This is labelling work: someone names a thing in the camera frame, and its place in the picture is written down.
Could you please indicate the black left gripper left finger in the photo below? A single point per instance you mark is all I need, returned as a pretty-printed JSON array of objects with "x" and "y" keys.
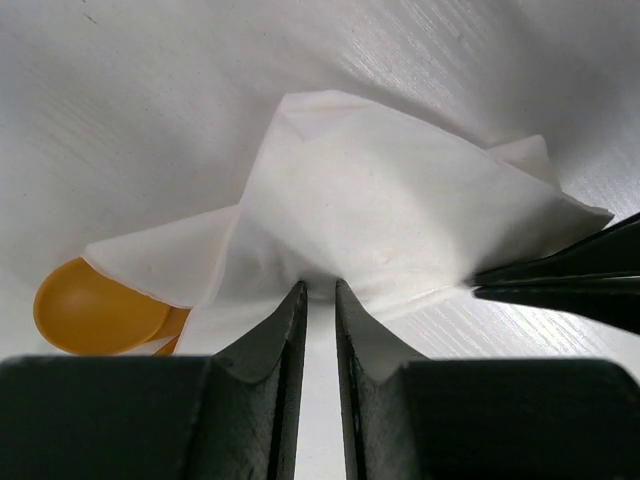
[{"x": 231, "y": 415}]

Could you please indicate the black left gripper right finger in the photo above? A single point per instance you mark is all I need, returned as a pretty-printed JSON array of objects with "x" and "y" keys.
[{"x": 406, "y": 416}]

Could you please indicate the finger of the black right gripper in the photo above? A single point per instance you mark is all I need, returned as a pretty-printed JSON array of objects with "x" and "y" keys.
[{"x": 596, "y": 278}]

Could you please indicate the orange plastic spoon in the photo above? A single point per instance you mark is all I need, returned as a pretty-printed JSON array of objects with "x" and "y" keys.
[{"x": 82, "y": 312}]

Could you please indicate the white paper napkin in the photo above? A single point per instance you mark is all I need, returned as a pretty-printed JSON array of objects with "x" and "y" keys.
[{"x": 344, "y": 188}]

